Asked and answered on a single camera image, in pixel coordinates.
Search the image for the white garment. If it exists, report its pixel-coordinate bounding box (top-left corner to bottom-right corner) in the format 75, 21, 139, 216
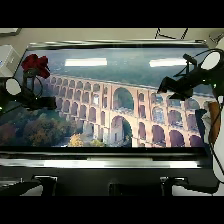
201, 102, 214, 134

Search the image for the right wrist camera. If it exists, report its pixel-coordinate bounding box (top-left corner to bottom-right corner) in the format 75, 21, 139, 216
181, 53, 200, 78

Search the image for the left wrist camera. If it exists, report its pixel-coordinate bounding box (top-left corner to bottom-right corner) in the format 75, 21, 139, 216
21, 67, 45, 100

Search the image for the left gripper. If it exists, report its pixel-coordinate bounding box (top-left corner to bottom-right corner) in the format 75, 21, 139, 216
30, 96, 57, 111

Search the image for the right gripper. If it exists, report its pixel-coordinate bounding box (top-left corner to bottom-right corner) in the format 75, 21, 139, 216
156, 75, 196, 101

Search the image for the black cable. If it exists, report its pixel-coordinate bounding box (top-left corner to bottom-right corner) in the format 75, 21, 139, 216
208, 96, 224, 184

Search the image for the red garment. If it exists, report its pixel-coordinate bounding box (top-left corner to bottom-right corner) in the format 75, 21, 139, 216
20, 53, 52, 80

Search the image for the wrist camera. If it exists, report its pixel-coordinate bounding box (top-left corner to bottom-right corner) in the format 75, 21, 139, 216
181, 53, 200, 78
21, 67, 45, 100

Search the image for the silver frame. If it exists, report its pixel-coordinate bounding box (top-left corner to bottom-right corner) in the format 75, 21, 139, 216
0, 155, 214, 197

